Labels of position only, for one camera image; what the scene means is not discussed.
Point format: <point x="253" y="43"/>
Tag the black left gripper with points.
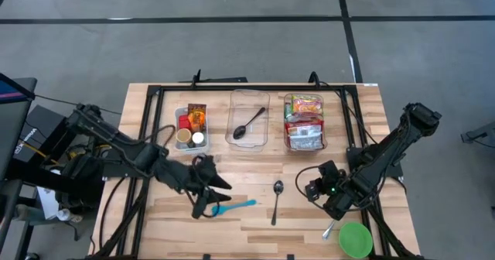
<point x="193" y="176"/>

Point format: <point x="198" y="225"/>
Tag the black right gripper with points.
<point x="332" y="176"/>

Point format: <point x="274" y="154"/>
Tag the teal plastic spoon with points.
<point x="236" y="206"/>

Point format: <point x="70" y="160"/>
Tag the red roast beef ramen packet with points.
<point x="305" y="134"/>

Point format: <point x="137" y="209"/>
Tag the dark metal spoon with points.
<point x="278" y="187"/>

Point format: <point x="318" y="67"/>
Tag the white-lidded seasoning jar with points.
<point x="198" y="137"/>

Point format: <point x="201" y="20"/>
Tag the black spoon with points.
<point x="239" y="131"/>

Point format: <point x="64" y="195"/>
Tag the tan-lidded jar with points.
<point x="184" y="135"/>

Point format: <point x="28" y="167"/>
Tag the red floral spice tin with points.
<point x="185" y="121"/>

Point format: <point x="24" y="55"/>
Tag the yellow-green pink ramen packet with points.
<point x="307" y="104"/>

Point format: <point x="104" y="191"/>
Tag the brown orange pouch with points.
<point x="197" y="115"/>

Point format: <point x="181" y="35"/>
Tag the green-edged pink ramen packet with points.
<point x="288" y="111"/>

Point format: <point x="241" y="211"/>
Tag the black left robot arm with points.
<point x="116" y="140"/>

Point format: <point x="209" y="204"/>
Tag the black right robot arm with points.
<point x="386" y="159"/>

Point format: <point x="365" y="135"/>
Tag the shiny silver spoon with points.
<point x="328" y="231"/>

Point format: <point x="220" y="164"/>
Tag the white plastic bin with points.
<point x="178" y="147"/>

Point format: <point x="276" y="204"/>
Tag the green plastic bowl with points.
<point x="356" y="240"/>

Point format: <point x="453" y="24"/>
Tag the clear plastic container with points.
<point x="325" y="97"/>
<point x="239" y="101"/>

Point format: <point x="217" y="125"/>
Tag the black flat bar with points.
<point x="228" y="79"/>

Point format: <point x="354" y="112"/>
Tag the black round device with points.
<point x="83" y="167"/>

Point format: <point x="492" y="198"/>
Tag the grey furniture leg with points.
<point x="485" y="132"/>

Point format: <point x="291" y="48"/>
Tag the white paper sheet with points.
<point x="46" y="204"/>

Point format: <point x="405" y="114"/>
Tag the black box white logo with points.
<point x="42" y="136"/>

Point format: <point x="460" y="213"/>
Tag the tilted dark display screen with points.
<point x="15" y="128"/>

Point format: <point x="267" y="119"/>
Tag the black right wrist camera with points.
<point x="312" y="190"/>

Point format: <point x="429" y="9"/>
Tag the black clamp bracket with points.
<point x="197" y="78"/>
<point x="314" y="78"/>

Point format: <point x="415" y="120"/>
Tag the black metal table frame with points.
<point x="216" y="87"/>

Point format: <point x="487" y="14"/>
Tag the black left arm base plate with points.
<point x="116" y="172"/>

